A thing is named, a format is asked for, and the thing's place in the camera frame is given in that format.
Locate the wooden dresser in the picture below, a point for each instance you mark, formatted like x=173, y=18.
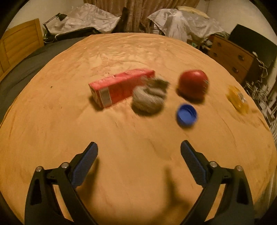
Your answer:
x=240, y=63

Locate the blue bottle cap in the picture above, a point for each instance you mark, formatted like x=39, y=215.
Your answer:
x=186, y=115

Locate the silver plastic cover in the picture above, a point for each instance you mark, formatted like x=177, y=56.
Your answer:
x=186, y=25
x=85, y=16

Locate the pink red box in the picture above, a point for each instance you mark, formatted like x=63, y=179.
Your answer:
x=115, y=88

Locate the black television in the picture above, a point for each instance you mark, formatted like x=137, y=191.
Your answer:
x=252, y=41

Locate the red round container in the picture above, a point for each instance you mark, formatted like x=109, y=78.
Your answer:
x=193, y=85

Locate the left silver plastic cover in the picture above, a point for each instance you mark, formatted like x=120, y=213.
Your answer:
x=85, y=16

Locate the dark grey mattress sheet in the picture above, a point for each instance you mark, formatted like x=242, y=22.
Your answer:
x=21, y=74

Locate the wooden headboard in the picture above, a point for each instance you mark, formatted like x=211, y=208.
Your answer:
x=18, y=43

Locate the right silver plastic cover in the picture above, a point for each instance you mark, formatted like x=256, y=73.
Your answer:
x=186, y=25

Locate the tan bed blanket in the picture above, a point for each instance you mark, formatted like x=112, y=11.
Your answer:
x=139, y=176

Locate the black desk lamp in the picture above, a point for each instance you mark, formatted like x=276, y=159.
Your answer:
x=49, y=35

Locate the yellow plastic wrapper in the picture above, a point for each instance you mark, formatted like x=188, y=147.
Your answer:
x=237, y=100

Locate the grey balled sock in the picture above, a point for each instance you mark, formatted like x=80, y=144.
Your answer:
x=150, y=97

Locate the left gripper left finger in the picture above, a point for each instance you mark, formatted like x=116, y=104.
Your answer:
x=81, y=164

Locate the brown curtain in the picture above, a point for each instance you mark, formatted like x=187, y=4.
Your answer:
x=139, y=10

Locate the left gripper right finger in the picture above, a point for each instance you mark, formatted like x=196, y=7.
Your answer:
x=196, y=162

